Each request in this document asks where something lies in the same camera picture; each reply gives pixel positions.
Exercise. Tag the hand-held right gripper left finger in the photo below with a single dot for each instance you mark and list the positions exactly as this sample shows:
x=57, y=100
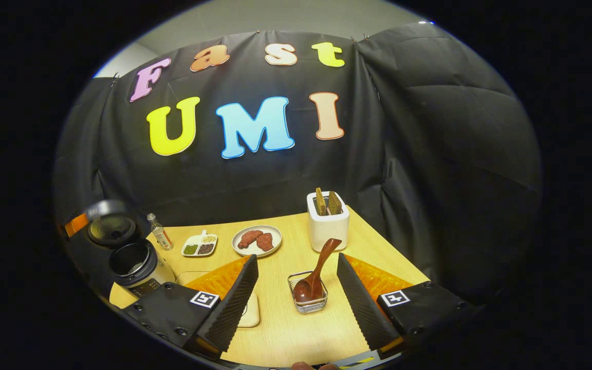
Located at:
x=234, y=303

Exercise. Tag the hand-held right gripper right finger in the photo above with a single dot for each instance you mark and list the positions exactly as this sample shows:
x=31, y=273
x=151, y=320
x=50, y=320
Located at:
x=360, y=303

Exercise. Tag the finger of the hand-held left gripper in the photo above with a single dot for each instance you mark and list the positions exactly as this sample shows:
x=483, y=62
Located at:
x=76, y=225

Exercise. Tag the dark brown wooden spoon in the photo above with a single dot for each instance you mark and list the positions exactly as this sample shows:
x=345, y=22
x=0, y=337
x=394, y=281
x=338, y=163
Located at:
x=312, y=288

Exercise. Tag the clear rice container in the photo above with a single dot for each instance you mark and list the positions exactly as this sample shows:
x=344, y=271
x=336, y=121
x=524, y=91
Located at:
x=187, y=277

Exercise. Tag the silver black rice cooker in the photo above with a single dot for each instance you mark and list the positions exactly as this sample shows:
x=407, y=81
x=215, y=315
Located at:
x=144, y=275

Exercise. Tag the red meat piece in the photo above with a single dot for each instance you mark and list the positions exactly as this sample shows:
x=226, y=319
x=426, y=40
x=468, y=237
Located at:
x=266, y=242
x=248, y=239

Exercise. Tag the white divided bean dish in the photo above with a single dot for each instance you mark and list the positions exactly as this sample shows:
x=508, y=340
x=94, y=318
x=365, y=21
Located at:
x=199, y=245

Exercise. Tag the white round plate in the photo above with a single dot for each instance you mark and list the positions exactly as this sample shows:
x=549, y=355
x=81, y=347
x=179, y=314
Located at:
x=275, y=246

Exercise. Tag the white toaster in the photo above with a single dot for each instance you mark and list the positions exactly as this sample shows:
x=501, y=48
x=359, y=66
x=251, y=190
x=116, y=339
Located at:
x=327, y=231

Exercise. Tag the small clear glass bottle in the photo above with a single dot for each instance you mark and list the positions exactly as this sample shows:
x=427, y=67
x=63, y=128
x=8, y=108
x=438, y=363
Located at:
x=161, y=235

